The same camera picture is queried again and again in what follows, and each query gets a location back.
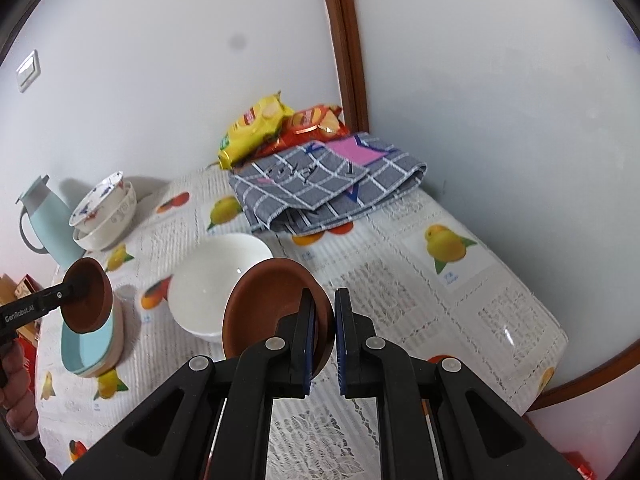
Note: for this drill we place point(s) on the blue square plate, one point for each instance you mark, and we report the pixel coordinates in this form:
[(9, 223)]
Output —
[(81, 353)]

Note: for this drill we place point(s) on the light blue thermos jug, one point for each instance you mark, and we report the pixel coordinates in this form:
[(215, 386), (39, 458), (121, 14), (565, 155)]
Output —
[(48, 216)]

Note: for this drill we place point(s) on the white wall light switch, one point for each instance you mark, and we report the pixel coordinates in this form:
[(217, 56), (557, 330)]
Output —
[(28, 71)]

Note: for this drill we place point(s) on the pink square plate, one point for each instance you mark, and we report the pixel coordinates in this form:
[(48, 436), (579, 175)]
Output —
[(117, 341)]

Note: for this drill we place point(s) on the blue patterned porcelain bowl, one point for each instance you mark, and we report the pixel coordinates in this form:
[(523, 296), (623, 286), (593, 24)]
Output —
[(99, 203)]

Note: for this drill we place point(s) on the large white porcelain bowl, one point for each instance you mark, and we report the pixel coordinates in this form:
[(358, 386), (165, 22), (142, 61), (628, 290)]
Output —
[(111, 229)]

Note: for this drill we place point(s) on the brown wooden door frame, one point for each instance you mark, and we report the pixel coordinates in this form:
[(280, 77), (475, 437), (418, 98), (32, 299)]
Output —
[(349, 64)]

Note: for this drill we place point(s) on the grey checked cloth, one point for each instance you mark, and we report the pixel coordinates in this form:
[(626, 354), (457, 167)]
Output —
[(318, 186)]

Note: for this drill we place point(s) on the yellow chips bag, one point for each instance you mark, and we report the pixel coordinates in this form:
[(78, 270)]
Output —
[(260, 124)]

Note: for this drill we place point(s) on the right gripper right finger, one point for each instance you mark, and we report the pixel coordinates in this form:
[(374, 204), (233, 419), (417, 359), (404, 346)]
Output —
[(436, 420)]

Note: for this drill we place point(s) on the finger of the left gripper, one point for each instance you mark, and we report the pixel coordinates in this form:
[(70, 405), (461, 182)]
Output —
[(54, 297)]

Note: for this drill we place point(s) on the white ceramic bowl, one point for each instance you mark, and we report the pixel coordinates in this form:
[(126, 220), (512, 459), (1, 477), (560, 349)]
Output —
[(202, 283)]

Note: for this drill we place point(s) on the small brown clay bowl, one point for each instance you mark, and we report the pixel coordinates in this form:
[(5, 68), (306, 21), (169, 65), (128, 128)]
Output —
[(270, 290), (87, 297)]

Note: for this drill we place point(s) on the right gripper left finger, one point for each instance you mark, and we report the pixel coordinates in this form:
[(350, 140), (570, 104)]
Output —
[(210, 420)]

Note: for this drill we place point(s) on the wooden cutting board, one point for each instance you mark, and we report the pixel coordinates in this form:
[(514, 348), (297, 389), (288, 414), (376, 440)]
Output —
[(11, 291)]

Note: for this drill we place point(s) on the left hand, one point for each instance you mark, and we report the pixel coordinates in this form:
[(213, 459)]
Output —
[(16, 397)]

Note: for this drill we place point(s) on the orange snack bag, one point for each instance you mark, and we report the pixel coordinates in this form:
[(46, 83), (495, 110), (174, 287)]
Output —
[(318, 123)]

